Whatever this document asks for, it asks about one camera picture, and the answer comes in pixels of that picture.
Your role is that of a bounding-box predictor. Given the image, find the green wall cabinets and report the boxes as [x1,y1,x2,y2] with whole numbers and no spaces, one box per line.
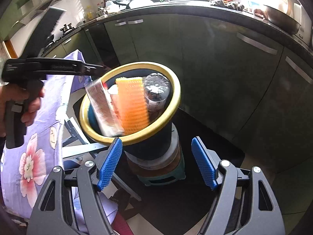
[0,0,91,42]

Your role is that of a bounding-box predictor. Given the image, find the clear plastic water bottle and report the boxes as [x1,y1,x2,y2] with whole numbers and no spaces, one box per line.
[142,73,172,113]

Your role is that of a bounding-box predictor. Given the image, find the teal plastic stool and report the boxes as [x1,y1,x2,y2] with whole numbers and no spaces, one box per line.
[137,152,186,186]

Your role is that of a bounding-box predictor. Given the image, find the white plate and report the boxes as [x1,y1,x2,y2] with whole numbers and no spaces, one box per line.
[128,0,154,9]

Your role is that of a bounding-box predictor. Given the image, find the light green base cabinets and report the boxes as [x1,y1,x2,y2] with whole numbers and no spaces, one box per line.
[40,27,98,61]

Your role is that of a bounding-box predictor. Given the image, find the person's left hand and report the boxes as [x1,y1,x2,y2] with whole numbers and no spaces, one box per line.
[0,83,46,137]

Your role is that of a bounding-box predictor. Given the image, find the dark rag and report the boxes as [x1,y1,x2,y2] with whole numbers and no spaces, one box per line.
[210,0,245,10]

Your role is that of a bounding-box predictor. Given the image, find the yellow-rimmed dark trash bin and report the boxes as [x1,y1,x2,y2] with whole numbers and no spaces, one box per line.
[79,62,182,163]

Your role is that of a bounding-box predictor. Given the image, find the round metal tin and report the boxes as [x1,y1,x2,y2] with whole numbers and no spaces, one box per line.
[126,122,183,174]

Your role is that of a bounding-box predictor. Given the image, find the orange mesh sponge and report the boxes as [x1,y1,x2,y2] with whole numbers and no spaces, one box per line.
[115,77,150,136]

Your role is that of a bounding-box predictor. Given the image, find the dark red cloth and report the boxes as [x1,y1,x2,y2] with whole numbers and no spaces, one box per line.
[111,211,134,235]

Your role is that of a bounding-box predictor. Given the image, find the brown white snack packet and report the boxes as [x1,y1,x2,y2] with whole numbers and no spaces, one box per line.
[84,80,124,137]

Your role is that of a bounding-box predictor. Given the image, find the grey folding table frame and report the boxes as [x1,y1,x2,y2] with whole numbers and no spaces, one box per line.
[62,116,142,201]

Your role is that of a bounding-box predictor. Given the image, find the metal basin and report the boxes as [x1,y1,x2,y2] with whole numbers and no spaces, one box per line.
[263,4,302,35]

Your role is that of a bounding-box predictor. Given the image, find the dark green base cabinets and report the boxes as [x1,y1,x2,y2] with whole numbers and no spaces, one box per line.
[83,12,313,201]

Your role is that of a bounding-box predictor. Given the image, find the dark stone countertop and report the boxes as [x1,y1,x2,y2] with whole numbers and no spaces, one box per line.
[40,0,313,84]

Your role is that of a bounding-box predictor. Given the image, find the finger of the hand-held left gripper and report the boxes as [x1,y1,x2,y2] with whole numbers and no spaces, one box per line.
[23,6,67,59]
[84,62,111,78]

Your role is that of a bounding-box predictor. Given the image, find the steel range hood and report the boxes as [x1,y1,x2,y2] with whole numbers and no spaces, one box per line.
[20,0,71,25]

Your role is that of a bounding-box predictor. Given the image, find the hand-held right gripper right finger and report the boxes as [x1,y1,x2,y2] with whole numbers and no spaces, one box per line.
[191,136,285,235]

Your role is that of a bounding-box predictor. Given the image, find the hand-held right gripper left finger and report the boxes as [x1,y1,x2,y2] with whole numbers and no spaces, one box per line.
[26,138,123,235]

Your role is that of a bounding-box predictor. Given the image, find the purple floral tablecloth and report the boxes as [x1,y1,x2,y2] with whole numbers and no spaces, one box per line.
[0,50,120,233]

